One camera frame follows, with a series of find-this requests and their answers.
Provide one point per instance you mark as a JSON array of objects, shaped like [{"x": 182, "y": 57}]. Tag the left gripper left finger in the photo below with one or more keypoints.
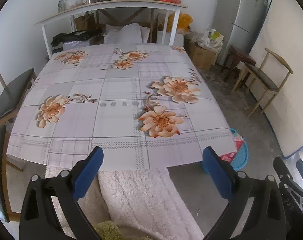
[{"x": 39, "y": 219}]

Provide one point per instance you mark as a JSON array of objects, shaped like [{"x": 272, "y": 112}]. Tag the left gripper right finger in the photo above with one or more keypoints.
[{"x": 266, "y": 219}]

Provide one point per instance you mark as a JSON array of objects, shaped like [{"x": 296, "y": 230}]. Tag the blue plastic trash basket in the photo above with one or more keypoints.
[{"x": 237, "y": 159}]

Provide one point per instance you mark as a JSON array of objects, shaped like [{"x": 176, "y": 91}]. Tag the white fluffy blanket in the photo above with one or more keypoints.
[{"x": 141, "y": 203}]

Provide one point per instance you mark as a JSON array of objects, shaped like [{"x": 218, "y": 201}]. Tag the wooden chair dark seat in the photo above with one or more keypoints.
[{"x": 260, "y": 76}]

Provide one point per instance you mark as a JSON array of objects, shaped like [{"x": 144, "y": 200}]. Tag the left wooden chair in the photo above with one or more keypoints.
[{"x": 13, "y": 94}]

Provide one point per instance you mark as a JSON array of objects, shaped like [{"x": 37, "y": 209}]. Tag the floral plastic tablecloth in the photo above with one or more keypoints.
[{"x": 145, "y": 105}]

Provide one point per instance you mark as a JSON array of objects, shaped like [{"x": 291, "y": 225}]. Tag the dark wooden stool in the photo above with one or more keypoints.
[{"x": 236, "y": 55}]

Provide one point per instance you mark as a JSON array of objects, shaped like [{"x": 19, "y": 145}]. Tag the cardboard box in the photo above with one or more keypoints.
[{"x": 201, "y": 58}]

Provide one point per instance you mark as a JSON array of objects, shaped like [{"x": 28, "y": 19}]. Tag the white plastic bags pile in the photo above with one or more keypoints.
[{"x": 211, "y": 40}]

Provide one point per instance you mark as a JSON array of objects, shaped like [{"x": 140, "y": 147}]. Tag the black bag under table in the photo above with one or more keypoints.
[{"x": 83, "y": 35}]

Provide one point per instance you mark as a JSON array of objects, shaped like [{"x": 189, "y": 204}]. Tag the grey refrigerator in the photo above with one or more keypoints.
[{"x": 240, "y": 22}]

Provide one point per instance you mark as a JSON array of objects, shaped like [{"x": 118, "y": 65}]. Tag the white pillow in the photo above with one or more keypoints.
[{"x": 128, "y": 34}]

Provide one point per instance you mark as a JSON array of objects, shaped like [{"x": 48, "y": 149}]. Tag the orange plastic bag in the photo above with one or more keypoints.
[{"x": 183, "y": 25}]

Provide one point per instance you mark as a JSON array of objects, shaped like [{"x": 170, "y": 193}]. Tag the metal pot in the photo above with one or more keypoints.
[{"x": 64, "y": 5}]

